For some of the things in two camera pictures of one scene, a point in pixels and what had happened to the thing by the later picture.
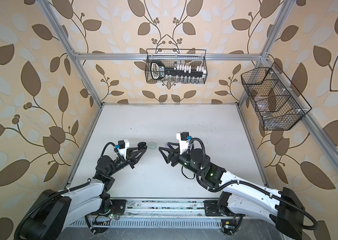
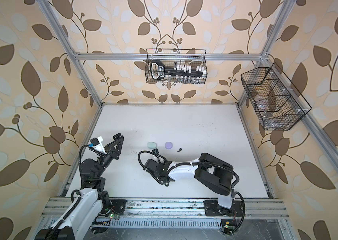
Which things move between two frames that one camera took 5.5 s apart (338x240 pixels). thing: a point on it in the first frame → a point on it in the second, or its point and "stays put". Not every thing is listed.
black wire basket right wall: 279,105 stays put
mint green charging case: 152,145 stays put
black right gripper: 171,157 → 165,163
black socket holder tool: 158,71 stays put
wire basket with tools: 176,57 stays put
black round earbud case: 142,145 → 118,136
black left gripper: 130,158 → 111,154
